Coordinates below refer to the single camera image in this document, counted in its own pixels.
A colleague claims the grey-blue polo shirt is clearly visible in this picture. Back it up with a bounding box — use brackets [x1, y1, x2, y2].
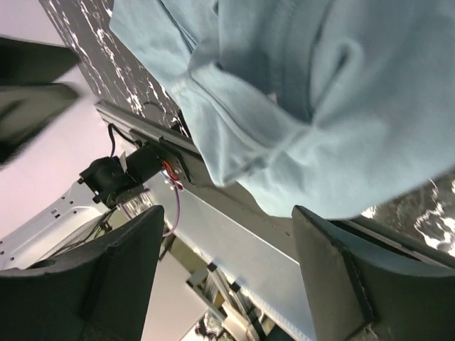
[109, 1, 454, 220]

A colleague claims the aluminium front rail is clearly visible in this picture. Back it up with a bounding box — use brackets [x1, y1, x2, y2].
[95, 101, 316, 340]

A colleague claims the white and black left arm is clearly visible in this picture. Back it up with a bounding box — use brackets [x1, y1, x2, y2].
[1, 144, 188, 270]

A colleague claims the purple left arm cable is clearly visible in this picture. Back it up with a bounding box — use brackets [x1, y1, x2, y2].
[120, 177, 184, 237]

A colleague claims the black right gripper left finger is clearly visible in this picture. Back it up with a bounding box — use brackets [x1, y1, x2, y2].
[1, 205, 164, 340]

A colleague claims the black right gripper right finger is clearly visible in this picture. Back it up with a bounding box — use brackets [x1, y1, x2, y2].
[292, 206, 454, 340]

